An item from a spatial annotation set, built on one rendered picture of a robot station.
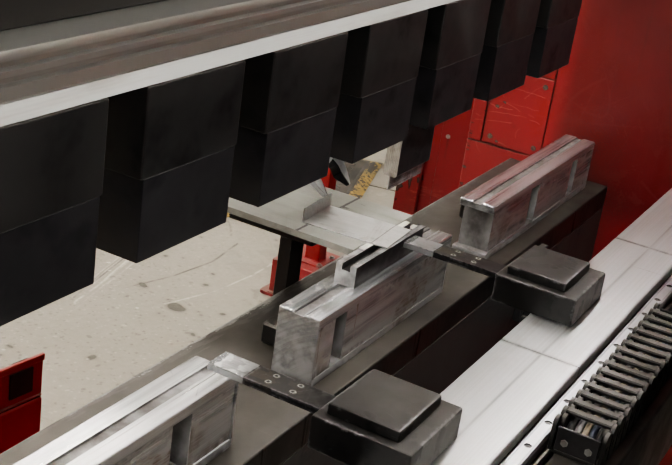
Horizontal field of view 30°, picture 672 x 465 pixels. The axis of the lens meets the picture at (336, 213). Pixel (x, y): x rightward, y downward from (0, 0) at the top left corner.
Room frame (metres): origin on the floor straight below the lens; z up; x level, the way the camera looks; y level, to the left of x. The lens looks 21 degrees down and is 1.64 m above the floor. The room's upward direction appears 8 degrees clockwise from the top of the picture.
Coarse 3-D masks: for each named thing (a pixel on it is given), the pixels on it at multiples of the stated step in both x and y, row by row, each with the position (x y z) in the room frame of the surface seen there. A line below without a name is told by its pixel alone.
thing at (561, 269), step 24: (408, 240) 1.59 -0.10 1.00; (456, 264) 1.54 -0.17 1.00; (480, 264) 1.54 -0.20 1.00; (528, 264) 1.49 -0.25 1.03; (552, 264) 1.50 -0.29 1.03; (576, 264) 1.51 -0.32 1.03; (504, 288) 1.47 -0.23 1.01; (528, 288) 1.45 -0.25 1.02; (552, 288) 1.45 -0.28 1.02; (576, 288) 1.46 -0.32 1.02; (600, 288) 1.52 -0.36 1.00; (528, 312) 1.45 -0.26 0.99; (552, 312) 1.44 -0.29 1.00; (576, 312) 1.44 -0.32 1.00
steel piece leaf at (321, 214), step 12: (312, 204) 1.63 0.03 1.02; (324, 204) 1.67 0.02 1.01; (312, 216) 1.63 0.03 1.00; (324, 216) 1.64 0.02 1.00; (336, 216) 1.64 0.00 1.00; (348, 216) 1.65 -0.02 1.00; (360, 216) 1.66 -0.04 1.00; (324, 228) 1.59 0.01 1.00; (336, 228) 1.60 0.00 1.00; (348, 228) 1.61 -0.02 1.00; (360, 228) 1.61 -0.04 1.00; (372, 228) 1.62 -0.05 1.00; (384, 228) 1.62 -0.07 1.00; (360, 240) 1.57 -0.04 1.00; (372, 240) 1.57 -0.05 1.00
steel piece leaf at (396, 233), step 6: (396, 228) 1.63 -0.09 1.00; (402, 228) 1.63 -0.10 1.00; (384, 234) 1.60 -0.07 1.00; (390, 234) 1.61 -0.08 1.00; (396, 234) 1.61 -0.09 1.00; (402, 234) 1.61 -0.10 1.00; (378, 240) 1.58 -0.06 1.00; (384, 240) 1.58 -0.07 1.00; (390, 240) 1.58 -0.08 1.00; (396, 240) 1.59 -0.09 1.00; (384, 246) 1.56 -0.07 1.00
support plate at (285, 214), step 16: (304, 192) 1.73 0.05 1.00; (336, 192) 1.75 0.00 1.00; (240, 208) 1.63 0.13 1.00; (256, 208) 1.64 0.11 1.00; (272, 208) 1.64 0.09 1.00; (288, 208) 1.65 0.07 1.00; (352, 208) 1.69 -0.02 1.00; (368, 208) 1.70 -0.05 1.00; (384, 208) 1.71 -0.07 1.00; (272, 224) 1.59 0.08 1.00; (288, 224) 1.59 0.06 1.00; (304, 224) 1.60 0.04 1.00; (320, 240) 1.56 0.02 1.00; (336, 240) 1.56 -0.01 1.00; (352, 240) 1.57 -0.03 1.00
